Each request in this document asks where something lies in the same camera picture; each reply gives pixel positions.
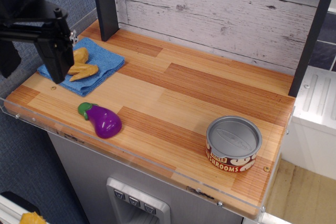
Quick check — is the silver dispenser panel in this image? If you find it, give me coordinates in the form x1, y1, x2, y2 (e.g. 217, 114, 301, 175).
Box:
106, 177, 171, 223

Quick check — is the clear acrylic edge guard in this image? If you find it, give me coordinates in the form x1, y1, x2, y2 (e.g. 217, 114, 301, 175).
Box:
2, 98, 281, 221

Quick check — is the white toy sink unit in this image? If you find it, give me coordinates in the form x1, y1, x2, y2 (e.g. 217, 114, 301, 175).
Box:
281, 67, 335, 179

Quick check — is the sliced mushrooms can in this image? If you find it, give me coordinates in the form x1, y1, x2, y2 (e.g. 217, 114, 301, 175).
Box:
206, 115, 262, 173

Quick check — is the blue folded cloth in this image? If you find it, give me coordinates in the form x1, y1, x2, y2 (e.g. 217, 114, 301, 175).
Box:
37, 37, 125, 98

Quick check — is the yellow object bottom left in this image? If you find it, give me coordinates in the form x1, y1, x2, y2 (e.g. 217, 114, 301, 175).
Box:
19, 212, 47, 224

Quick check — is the right dark post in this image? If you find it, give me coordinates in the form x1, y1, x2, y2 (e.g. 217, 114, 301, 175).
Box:
288, 0, 332, 98

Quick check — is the dark post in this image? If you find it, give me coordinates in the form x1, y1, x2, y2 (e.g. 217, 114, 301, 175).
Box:
95, 0, 119, 41
288, 0, 332, 98

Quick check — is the grey toy fridge cabinet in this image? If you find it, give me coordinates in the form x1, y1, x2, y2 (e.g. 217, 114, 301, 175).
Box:
49, 133, 243, 223

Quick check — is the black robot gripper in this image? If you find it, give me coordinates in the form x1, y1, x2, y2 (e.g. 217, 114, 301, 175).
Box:
0, 0, 77, 84

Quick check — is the purple toy eggplant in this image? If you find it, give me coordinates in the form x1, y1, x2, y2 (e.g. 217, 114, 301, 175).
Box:
78, 102, 122, 138

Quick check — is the left dark post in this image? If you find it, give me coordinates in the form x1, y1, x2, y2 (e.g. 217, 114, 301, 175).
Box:
95, 0, 119, 41

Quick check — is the tan toy chicken wing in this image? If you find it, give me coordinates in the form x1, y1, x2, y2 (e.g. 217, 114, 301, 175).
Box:
68, 47, 99, 82

